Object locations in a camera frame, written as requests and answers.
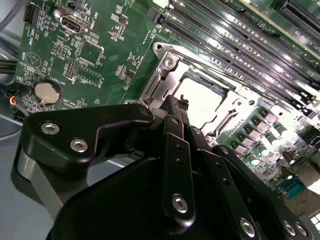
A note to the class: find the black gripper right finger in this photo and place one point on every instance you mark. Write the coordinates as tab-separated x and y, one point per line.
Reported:
225	190

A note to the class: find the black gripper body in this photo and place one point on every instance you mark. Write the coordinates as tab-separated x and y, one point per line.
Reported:
112	212

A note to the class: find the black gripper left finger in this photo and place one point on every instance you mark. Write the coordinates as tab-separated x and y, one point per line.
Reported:
62	136

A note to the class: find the silver CPU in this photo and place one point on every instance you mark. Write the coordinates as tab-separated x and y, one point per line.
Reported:
200	100

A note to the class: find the metal socket cover frame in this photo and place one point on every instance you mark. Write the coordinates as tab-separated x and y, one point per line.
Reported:
171	82

